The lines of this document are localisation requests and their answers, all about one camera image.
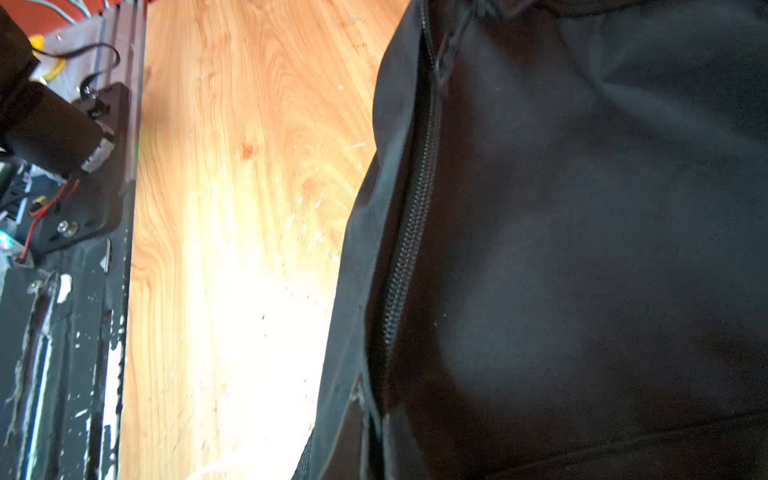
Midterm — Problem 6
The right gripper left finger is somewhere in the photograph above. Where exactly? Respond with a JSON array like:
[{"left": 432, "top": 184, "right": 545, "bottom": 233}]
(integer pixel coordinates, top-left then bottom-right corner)
[{"left": 320, "top": 376, "right": 369, "bottom": 480}]

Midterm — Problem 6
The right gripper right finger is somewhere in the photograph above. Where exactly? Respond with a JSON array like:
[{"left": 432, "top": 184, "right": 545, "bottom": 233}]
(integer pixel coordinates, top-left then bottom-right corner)
[{"left": 382, "top": 410, "right": 431, "bottom": 479}]

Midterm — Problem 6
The black student backpack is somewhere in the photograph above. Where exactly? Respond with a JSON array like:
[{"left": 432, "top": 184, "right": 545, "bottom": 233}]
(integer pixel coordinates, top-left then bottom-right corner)
[{"left": 295, "top": 1, "right": 767, "bottom": 479}]

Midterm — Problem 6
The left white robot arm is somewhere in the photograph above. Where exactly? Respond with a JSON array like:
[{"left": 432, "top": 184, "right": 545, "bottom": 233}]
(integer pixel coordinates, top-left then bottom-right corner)
[{"left": 1, "top": 10, "right": 115, "bottom": 178}]

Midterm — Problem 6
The yellow tape roll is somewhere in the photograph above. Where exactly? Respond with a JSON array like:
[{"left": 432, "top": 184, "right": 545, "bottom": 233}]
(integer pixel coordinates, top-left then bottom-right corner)
[{"left": 29, "top": 35, "right": 66, "bottom": 84}]

